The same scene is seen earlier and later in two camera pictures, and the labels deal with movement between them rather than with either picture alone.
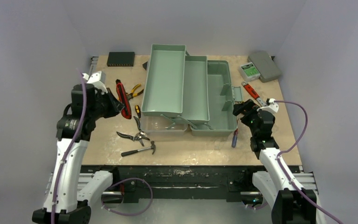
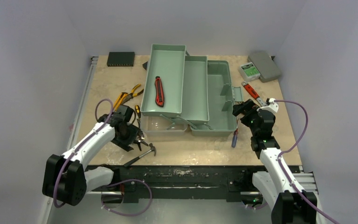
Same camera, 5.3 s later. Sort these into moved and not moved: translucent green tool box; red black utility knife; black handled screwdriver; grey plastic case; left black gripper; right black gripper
Moved: red black utility knife; left black gripper
Not moved: grey plastic case; translucent green tool box; right black gripper; black handled screwdriver
